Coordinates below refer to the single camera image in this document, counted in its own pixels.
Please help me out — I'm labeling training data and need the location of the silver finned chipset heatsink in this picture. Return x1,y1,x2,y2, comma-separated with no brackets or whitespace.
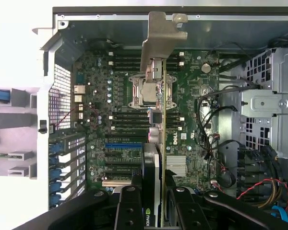
167,155,188,177

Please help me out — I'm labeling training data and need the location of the blue expansion slot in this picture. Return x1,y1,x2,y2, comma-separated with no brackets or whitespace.
105,143,144,149

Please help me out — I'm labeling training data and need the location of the metal CPU socket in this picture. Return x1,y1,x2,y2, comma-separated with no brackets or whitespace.
128,74,177,108

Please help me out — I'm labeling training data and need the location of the green Dell motherboard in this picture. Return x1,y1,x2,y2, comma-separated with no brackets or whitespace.
72,49,220,192

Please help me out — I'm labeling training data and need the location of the silver metal drive cage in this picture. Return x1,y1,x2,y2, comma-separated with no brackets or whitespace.
239,47,288,159

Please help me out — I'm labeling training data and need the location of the grey parts rack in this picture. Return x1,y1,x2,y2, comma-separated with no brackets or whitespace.
0,87,39,180

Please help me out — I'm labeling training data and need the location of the black open PC case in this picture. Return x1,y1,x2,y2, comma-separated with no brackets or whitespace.
37,6,288,230

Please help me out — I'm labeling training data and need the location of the red yellow black wire bundle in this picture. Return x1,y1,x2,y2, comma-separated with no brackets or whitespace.
236,178,288,209

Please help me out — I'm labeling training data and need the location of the blue SATA wire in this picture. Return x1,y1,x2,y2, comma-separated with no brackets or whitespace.
271,205,288,223

